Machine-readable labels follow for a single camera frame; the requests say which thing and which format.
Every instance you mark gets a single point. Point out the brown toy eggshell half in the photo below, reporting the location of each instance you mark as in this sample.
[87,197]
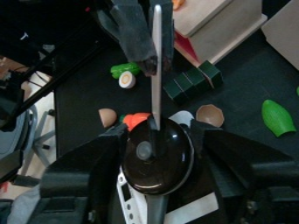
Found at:
[107,117]
[210,115]

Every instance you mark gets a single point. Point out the toy egg slice orange yolk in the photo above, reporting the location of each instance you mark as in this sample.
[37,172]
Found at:
[127,80]

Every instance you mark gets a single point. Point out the green toy cucumber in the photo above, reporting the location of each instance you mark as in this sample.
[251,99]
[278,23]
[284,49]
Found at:
[124,69]

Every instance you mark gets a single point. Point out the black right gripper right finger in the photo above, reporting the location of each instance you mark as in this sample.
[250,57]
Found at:
[252,180]

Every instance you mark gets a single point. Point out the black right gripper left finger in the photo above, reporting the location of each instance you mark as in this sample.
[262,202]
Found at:
[77,180]

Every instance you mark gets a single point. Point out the pale wooden box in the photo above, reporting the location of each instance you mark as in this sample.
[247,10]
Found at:
[284,32]

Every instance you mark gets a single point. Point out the orange toy carrot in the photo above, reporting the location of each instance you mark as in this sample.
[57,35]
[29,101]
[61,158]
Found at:
[136,119]

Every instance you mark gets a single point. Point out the white storage box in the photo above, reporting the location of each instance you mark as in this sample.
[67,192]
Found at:
[222,26]

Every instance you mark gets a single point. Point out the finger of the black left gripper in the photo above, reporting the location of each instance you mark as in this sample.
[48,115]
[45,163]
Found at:
[133,35]
[167,35]

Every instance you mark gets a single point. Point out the small orange toy piece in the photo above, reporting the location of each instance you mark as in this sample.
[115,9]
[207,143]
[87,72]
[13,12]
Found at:
[178,4]

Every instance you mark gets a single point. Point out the dark green segmented toy block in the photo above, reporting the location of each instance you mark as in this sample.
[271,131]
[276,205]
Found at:
[192,81]

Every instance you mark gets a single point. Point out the grey office chair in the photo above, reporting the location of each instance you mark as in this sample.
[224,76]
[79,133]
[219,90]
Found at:
[15,137]

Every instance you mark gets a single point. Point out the green toy leaf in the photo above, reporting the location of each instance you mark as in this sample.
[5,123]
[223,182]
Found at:
[276,118]

